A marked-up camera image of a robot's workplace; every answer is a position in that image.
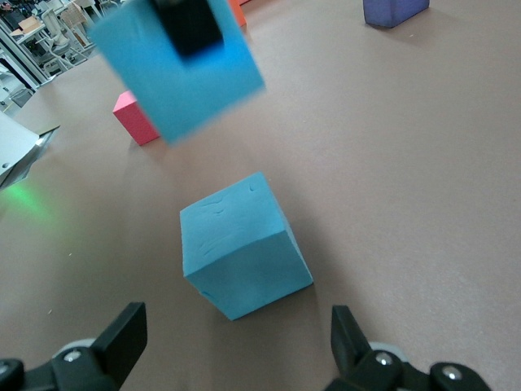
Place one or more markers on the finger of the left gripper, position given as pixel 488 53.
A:
pixel 189 28

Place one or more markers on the red foam block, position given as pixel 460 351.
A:
pixel 136 120

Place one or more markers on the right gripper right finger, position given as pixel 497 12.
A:
pixel 352 350

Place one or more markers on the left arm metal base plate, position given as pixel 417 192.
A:
pixel 16 150

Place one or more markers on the purple foam block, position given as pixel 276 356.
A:
pixel 395 12

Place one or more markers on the orange foam block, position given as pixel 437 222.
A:
pixel 238 12

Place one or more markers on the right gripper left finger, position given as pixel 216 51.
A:
pixel 118 350

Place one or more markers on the brown table cover sheet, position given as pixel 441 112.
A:
pixel 407 163

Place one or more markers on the light blue foam block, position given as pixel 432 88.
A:
pixel 244 252
pixel 175 89

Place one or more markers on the cardboard box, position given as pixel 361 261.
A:
pixel 28 25

